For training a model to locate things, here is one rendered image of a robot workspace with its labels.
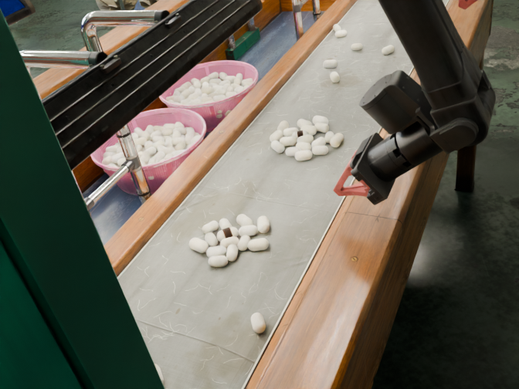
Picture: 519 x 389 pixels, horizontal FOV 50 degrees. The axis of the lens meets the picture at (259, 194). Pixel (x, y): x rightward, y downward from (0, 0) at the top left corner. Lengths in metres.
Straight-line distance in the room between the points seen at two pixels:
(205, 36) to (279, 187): 0.34
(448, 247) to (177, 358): 1.37
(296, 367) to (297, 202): 0.38
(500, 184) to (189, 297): 1.66
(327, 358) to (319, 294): 0.11
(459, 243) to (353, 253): 1.20
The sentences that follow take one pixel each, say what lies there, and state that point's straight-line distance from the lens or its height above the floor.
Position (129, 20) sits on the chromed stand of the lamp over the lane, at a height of 1.11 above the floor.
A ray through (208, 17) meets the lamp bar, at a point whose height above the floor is 1.08.
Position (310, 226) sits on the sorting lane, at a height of 0.74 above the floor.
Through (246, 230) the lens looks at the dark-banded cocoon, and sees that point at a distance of 0.94.
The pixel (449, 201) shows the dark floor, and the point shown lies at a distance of 2.22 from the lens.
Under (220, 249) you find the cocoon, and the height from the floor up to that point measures 0.76.
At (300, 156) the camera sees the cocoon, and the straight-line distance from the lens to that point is 1.11.
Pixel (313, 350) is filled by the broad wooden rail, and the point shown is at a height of 0.76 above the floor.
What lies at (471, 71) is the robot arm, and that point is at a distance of 0.72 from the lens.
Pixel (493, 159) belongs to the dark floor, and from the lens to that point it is 2.47.
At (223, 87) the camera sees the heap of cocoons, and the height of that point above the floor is 0.74.
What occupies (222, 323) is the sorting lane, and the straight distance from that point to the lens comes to 0.83.
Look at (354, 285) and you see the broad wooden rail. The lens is 0.81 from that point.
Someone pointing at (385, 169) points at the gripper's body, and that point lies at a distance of 0.80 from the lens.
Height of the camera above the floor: 1.35
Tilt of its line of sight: 35 degrees down
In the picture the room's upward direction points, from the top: 11 degrees counter-clockwise
